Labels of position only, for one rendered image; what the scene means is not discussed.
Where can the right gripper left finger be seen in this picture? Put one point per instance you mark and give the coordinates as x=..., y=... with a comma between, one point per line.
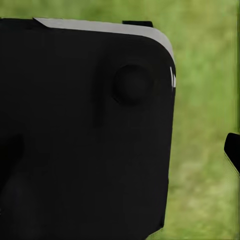
x=12, y=149

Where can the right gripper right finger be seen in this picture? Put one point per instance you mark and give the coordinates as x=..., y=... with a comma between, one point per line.
x=232, y=149

